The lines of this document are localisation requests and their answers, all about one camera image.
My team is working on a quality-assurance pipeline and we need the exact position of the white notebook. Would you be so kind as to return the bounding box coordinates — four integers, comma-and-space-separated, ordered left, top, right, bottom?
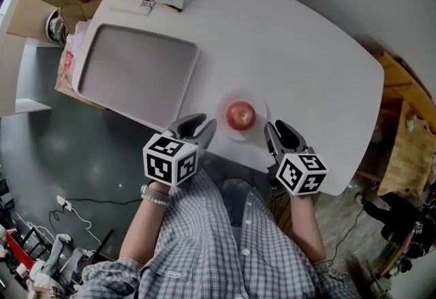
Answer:
108, 0, 160, 18

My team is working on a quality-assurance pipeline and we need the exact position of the small white plate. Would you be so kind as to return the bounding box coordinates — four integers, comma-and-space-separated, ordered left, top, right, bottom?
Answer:
217, 89, 270, 142

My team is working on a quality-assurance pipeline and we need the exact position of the wooden workbench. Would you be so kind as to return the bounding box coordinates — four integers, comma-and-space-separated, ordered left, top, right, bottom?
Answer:
356, 47, 436, 197

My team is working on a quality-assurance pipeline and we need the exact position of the person's left forearm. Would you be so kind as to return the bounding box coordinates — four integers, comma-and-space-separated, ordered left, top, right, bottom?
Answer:
118, 180, 172, 267

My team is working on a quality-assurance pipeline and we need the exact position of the red apple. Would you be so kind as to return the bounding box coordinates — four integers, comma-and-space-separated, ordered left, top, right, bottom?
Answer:
225, 101, 257, 131

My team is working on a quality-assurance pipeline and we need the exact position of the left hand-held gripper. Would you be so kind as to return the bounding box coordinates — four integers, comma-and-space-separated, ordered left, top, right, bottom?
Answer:
142, 112, 218, 187

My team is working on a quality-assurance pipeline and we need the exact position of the small cardboard box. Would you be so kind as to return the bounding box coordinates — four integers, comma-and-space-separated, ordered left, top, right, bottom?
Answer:
56, 1, 93, 35

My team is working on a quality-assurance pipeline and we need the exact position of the red printed plastic bag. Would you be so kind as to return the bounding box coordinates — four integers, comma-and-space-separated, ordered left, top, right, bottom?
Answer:
56, 47, 78, 91

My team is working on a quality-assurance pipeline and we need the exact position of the person's right forearm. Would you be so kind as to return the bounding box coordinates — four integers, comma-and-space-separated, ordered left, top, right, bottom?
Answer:
288, 193, 328, 264

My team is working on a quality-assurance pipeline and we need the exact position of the white plastic bag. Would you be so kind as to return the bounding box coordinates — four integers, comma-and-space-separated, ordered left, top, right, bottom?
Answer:
66, 20, 90, 60

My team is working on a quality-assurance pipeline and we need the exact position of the grey rectangular tray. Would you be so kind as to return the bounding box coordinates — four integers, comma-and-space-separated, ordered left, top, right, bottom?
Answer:
71, 23, 200, 131

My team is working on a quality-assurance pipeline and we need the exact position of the black cable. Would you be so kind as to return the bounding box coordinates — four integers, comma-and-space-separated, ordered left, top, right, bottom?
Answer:
49, 197, 144, 223

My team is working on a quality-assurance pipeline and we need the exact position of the white bead bracelet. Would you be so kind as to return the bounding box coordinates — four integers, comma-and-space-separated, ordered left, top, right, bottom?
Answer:
140, 193, 170, 207

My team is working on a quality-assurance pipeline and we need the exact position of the white power strip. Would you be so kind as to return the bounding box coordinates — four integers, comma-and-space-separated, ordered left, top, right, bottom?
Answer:
56, 194, 74, 213

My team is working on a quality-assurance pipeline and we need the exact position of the person in checked shirt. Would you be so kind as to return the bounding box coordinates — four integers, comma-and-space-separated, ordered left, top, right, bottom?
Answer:
80, 170, 360, 299

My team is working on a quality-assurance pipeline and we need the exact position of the silver mesh wrist band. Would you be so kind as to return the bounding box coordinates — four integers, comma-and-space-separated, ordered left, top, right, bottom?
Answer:
140, 183, 172, 202

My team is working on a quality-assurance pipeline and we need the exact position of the red metal stand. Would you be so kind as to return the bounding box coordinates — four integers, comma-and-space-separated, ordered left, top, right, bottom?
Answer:
5, 228, 37, 270

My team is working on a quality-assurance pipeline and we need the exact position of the white round bucket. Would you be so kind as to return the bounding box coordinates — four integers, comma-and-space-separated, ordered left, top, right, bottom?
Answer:
45, 9, 70, 46

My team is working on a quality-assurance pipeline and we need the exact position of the white shelf unit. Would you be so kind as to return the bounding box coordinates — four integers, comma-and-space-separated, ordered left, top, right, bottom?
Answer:
0, 0, 52, 118

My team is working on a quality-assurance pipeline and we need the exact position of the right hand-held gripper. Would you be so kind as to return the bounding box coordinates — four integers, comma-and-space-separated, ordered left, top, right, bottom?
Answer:
263, 119, 330, 198

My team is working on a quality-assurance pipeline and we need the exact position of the white cable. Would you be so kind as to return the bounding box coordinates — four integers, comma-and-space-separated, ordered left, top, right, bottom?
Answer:
69, 207, 103, 247

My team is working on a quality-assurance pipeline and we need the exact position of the dark grey chair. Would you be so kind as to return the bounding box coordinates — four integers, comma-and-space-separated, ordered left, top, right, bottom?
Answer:
200, 151, 273, 227

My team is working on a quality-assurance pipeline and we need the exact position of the light brown panel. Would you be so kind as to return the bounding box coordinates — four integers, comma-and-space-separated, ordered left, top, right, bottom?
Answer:
5, 0, 52, 42

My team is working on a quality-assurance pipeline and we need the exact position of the low cardboard box with bags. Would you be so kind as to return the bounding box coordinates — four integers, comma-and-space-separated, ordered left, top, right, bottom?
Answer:
53, 40, 110, 112

